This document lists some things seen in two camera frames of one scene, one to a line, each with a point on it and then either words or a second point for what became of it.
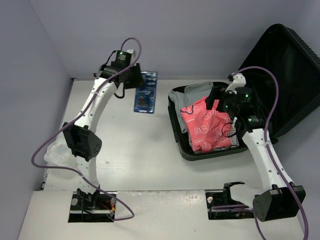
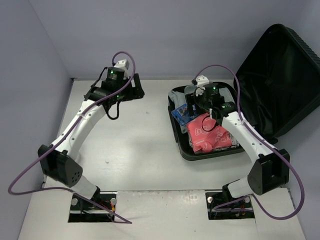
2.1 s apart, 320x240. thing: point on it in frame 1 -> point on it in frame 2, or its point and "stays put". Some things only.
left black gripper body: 136,75 -> 136,88
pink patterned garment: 209,129 stays put
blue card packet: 145,95 -> 181,115
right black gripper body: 216,95 -> 189,104
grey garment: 192,93 stays put
